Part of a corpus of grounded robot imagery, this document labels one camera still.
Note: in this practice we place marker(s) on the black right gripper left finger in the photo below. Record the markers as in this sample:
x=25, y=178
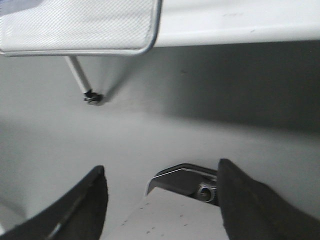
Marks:
x=79, y=214

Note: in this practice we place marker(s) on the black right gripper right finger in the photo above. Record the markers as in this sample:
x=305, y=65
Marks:
x=251, y=210

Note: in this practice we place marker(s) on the silver mesh bottom tray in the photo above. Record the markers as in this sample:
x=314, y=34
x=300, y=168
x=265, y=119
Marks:
x=78, y=27

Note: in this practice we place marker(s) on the grey metal rack frame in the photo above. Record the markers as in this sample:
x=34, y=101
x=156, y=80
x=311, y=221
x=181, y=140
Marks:
x=91, y=97

